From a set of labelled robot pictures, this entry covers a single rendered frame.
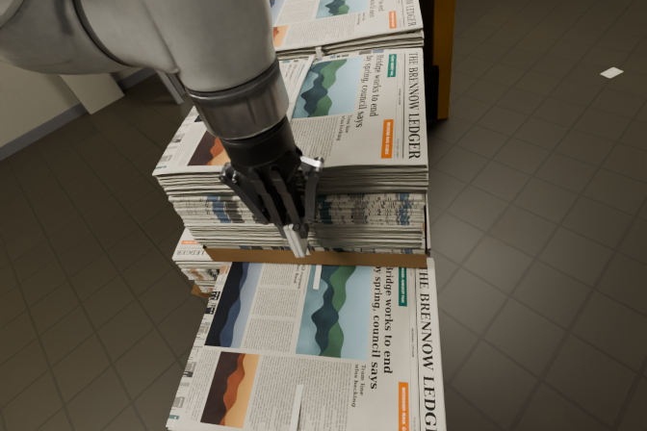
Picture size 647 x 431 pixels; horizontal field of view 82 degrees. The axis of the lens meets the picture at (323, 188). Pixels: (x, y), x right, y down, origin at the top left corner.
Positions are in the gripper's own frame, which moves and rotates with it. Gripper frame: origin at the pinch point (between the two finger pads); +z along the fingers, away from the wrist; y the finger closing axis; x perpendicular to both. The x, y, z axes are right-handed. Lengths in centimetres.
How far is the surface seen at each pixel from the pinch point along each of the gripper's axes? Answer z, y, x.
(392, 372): 13.0, -12.7, 13.3
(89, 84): 70, 223, -197
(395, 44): -10.2, -14.2, -33.8
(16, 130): 79, 267, -157
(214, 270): 40, 37, -18
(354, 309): 12.8, -7.0, 4.6
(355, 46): -10.6, -7.2, -33.9
